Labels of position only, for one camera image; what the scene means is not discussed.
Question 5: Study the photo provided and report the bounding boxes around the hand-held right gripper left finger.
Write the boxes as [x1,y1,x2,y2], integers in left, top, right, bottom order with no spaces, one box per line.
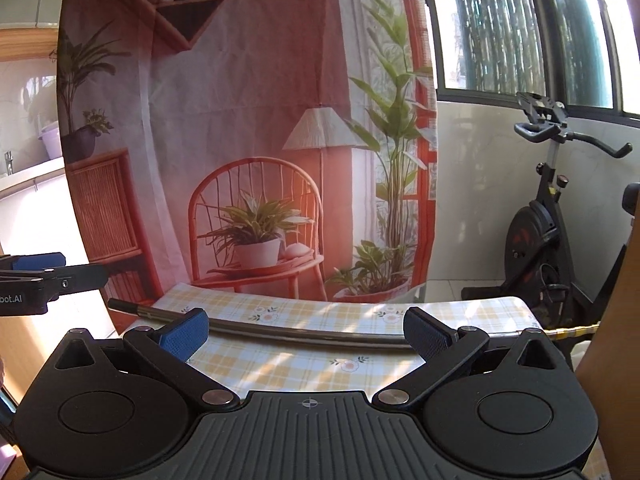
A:
[52,308,240,413]

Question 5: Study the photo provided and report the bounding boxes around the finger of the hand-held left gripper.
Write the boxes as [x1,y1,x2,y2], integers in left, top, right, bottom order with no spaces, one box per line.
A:
[0,263,109,303]
[0,252,67,273]

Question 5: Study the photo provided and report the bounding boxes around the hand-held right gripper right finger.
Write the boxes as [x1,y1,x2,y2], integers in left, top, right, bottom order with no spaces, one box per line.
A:
[371,307,561,411]

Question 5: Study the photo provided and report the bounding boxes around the white kitchen counter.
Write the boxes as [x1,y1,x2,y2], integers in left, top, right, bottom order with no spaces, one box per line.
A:
[0,157,121,341]

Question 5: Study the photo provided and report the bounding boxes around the long metal pole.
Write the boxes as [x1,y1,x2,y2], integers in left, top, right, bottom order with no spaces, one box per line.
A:
[107,298,601,348]

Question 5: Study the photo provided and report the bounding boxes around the purple plastic basin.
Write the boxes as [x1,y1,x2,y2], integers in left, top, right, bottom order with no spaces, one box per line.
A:
[39,122,63,161]

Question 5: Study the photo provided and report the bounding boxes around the black exercise bike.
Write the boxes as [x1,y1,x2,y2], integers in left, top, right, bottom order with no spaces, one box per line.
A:
[460,91,640,331]

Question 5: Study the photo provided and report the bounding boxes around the brown cardboard board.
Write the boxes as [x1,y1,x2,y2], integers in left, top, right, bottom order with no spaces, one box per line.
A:
[575,247,640,480]

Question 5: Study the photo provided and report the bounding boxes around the wooden shelf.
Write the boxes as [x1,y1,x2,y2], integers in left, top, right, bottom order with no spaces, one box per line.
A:
[0,25,61,63]

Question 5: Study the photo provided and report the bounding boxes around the printed room scene backdrop cloth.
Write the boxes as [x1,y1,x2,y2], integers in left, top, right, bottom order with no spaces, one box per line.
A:
[57,0,438,333]

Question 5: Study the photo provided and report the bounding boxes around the window with dark frame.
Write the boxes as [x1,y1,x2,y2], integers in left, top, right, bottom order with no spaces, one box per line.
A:
[420,0,640,128]

